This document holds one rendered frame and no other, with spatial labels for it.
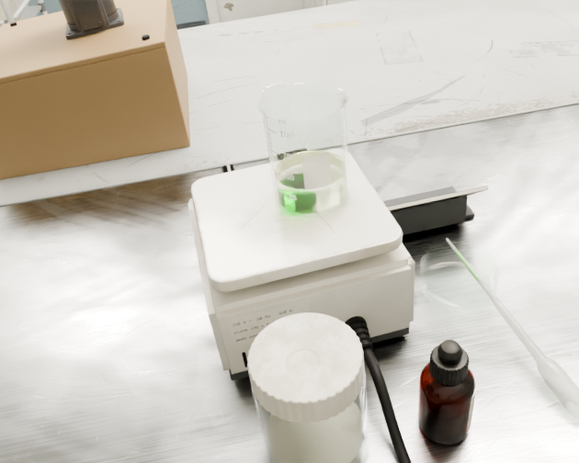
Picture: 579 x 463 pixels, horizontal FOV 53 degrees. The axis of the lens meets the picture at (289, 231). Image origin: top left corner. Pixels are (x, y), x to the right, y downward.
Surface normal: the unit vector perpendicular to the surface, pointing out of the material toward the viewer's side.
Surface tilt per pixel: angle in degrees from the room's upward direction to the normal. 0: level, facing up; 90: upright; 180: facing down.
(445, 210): 90
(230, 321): 90
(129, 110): 90
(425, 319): 0
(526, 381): 0
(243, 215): 0
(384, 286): 90
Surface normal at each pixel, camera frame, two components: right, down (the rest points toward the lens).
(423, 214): 0.20, 0.58
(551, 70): -0.11, -0.79
